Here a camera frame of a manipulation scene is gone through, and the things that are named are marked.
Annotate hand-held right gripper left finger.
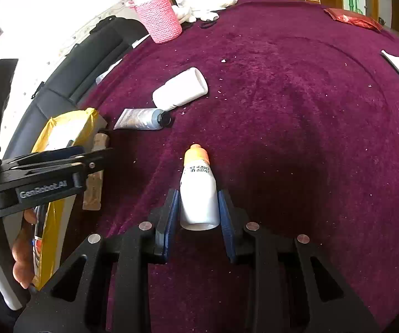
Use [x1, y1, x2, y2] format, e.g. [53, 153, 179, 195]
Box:
[14, 189, 180, 333]

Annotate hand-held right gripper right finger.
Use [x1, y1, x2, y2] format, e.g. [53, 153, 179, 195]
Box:
[218, 190, 382, 333]

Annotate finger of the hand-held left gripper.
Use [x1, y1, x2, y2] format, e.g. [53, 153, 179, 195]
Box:
[29, 145, 86, 162]
[0, 148, 114, 181]

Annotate yellow mailer bag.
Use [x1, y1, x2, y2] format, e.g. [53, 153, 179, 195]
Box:
[29, 108, 108, 291]

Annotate white bottle with orange cap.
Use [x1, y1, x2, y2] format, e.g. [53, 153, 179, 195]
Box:
[179, 143, 221, 231]

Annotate person's left hand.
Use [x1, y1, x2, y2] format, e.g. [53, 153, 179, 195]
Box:
[0, 207, 38, 289]

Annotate small tube with black cap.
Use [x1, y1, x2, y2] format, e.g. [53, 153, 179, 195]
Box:
[113, 107, 173, 131]

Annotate black bag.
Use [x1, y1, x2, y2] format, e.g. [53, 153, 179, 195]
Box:
[2, 16, 151, 162]

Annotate white plastic bottle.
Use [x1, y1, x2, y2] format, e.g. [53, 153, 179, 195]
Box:
[152, 67, 209, 112]

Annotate bottle in pink knitted sleeve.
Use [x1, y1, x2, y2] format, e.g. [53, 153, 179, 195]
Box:
[127, 0, 183, 44]

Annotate red foil packet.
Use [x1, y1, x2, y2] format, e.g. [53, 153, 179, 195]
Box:
[324, 7, 384, 33]

